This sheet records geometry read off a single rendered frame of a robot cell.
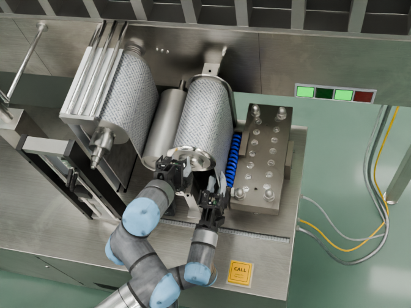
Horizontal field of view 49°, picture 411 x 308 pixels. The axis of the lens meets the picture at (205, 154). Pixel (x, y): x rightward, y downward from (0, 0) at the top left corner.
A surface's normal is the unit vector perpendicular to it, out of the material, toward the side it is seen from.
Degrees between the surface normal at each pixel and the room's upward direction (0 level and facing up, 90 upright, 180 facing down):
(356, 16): 90
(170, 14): 0
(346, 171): 0
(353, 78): 90
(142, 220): 50
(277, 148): 0
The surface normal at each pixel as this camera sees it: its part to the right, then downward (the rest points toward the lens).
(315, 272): -0.14, -0.48
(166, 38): -0.21, 0.87
